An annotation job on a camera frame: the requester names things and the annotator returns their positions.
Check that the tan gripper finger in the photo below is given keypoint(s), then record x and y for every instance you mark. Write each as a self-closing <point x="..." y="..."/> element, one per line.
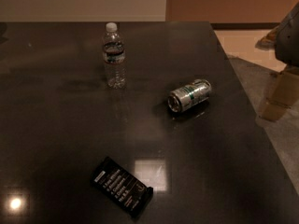
<point x="281" y="95"/>

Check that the black snack bar wrapper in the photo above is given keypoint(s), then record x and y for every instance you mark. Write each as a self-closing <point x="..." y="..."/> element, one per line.
<point x="121" y="187"/>

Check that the silver green 7up can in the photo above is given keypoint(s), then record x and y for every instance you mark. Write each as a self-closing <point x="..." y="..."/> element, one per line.
<point x="189" y="95"/>

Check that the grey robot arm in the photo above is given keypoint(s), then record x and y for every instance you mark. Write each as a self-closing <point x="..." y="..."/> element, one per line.
<point x="287" y="40"/>

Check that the clear plastic water bottle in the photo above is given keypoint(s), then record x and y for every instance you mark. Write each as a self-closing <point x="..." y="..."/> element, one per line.
<point x="114" y="56"/>

